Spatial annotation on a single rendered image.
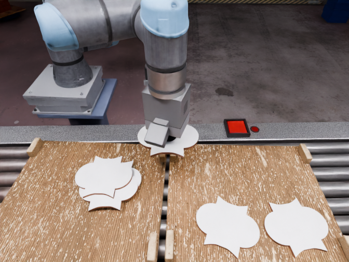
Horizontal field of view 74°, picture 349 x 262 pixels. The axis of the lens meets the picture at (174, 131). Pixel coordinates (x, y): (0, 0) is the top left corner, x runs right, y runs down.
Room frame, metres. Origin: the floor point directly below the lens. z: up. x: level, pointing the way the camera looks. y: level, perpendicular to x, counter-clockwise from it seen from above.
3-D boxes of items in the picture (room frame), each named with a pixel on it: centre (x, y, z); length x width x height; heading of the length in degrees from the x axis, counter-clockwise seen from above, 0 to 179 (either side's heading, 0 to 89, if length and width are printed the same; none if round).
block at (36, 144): (0.46, 0.42, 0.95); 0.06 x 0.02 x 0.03; 177
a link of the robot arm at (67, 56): (0.84, 0.40, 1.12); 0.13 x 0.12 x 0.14; 118
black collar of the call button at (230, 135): (0.57, -0.21, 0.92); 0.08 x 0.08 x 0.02; 1
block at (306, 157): (0.44, -0.39, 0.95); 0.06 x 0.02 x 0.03; 179
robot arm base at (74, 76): (0.83, 0.41, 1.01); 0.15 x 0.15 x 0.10
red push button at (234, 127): (0.57, -0.21, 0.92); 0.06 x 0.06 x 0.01; 1
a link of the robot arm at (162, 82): (0.39, 0.02, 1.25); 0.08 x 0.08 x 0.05
